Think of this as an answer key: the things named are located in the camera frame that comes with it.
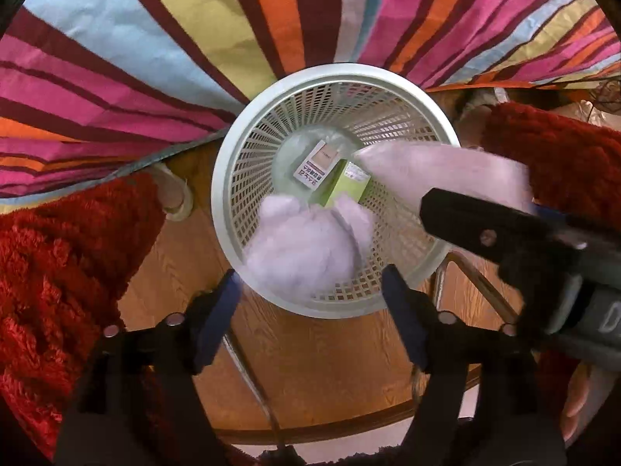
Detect red shaggy rug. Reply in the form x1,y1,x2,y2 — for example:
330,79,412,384
0,102,621,466

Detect white paper ball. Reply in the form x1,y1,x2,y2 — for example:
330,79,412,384
243,191,376,299

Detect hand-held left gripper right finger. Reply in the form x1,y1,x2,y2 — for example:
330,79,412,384
381,264,568,466

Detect person's right hand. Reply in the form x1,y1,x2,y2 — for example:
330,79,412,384
560,371,593,443

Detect white paper piece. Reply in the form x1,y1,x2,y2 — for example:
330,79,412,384
353,142,534,212

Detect bent metal tube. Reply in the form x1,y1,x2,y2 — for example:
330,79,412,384
432,252,520,323
226,335,292,452

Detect small green box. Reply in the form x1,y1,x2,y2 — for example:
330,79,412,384
320,159,374,209

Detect white bed leg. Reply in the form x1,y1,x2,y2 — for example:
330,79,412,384
150,162,192,221
458,88,500,122

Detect white plastic mesh basket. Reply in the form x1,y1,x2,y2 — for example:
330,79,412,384
211,62,461,318

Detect colourful striped bedsheet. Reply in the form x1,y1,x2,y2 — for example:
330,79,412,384
0,0,621,200

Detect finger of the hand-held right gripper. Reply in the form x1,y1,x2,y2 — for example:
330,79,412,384
534,204,583,236
420,188,583,302

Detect small white pink box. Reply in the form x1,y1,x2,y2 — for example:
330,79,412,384
292,139,340,192

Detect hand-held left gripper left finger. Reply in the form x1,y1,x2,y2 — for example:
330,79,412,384
53,269,243,466

